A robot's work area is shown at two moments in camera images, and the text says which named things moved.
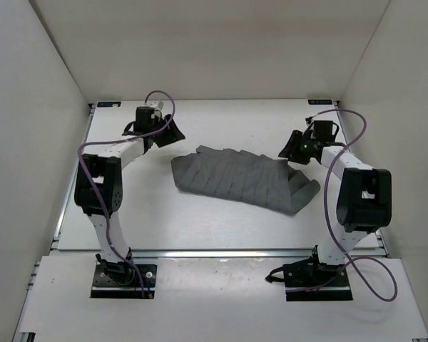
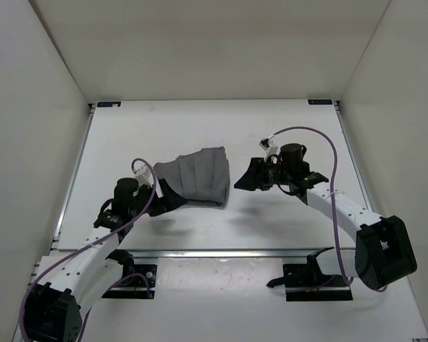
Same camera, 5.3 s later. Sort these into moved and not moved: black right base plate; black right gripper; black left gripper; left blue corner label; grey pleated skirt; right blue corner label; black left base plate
Moved: black left gripper; black right gripper; grey pleated skirt
Not moved: black right base plate; right blue corner label; left blue corner label; black left base plate
